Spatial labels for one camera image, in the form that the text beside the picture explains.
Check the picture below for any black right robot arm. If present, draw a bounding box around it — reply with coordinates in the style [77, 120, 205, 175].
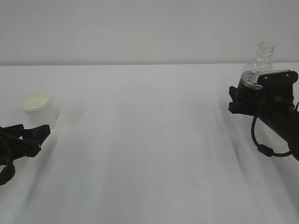
[228, 86, 299, 160]

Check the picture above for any clear water bottle green label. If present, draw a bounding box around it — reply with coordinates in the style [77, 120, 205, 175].
[238, 42, 275, 91]

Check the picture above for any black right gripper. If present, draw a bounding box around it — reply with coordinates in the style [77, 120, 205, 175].
[228, 84, 295, 117]

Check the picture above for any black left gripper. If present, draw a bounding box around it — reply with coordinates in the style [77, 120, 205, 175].
[0, 124, 50, 166]

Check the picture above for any white paper cup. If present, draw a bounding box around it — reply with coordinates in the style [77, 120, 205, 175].
[18, 90, 57, 129]

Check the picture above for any black right camera cable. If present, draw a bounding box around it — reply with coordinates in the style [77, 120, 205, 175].
[251, 100, 299, 157]

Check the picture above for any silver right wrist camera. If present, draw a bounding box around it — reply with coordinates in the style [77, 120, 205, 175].
[256, 70, 299, 88]

